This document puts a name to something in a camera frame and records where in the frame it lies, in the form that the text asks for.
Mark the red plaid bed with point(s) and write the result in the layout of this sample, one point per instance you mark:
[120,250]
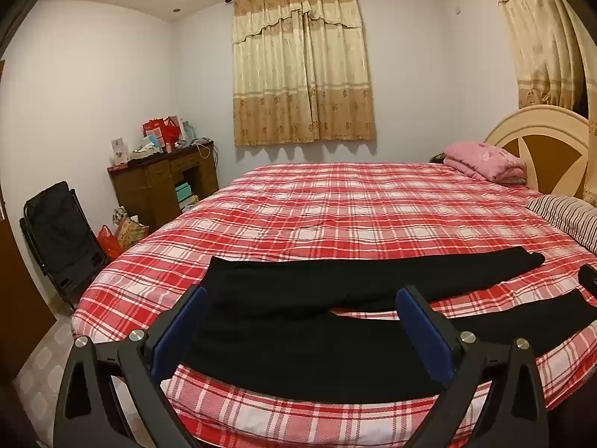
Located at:
[326,205]

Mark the striped pillow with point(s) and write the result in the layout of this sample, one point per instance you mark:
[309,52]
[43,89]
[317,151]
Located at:
[564,214]

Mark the patterned gift bag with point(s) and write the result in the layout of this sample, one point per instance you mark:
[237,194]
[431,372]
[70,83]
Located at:
[130,233]

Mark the teal box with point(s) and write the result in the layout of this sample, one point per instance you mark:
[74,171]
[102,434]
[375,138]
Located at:
[183,191]

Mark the black pants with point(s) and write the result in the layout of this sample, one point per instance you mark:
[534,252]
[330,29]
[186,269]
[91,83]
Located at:
[280,336]

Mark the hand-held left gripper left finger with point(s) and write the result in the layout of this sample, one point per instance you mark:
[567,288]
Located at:
[175,331]

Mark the red gift bag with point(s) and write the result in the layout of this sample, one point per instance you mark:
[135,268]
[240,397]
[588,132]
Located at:
[156,130]

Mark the beige floral curtain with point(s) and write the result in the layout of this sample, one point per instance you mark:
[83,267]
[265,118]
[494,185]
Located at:
[536,32]
[303,79]

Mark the pink folded quilt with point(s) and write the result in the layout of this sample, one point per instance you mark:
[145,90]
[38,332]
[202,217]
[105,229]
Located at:
[480,156]

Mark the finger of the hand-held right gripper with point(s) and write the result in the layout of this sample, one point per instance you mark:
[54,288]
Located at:
[590,280]

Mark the white greeting card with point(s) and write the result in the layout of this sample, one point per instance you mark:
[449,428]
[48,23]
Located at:
[119,151]

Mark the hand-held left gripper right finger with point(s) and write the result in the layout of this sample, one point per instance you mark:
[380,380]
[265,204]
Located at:
[424,331]

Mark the cream wooden headboard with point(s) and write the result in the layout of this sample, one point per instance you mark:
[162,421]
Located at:
[550,149]

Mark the black folding chair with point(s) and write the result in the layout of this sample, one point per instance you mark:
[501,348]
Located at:
[60,233]

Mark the brown wooden desk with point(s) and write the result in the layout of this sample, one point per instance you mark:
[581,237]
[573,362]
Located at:
[154,186]

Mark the red plastic bag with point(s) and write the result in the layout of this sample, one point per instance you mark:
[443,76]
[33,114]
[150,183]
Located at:
[108,245]

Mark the light blue gift bag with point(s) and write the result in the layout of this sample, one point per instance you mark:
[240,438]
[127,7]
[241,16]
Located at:
[187,131]

